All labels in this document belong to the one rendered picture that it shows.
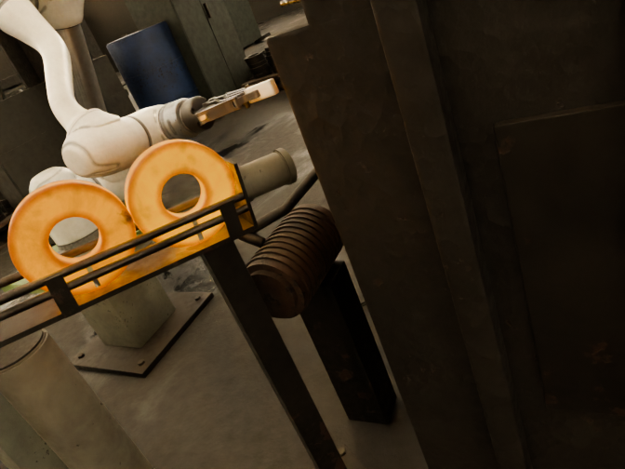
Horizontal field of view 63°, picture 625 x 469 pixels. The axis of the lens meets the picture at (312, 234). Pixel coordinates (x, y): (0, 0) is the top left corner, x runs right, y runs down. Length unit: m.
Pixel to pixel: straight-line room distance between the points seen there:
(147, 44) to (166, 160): 3.81
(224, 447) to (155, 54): 3.62
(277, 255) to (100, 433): 0.52
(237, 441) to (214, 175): 0.79
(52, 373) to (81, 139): 0.45
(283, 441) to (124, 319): 0.75
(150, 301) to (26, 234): 1.17
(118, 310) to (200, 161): 1.10
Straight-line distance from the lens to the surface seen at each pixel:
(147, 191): 0.74
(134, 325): 1.84
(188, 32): 4.61
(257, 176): 0.78
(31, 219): 0.74
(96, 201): 0.73
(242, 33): 8.91
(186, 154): 0.75
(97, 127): 1.15
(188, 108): 1.16
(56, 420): 1.11
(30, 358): 1.05
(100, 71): 4.46
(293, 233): 0.91
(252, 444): 1.34
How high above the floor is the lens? 0.93
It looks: 27 degrees down
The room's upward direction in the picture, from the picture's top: 22 degrees counter-clockwise
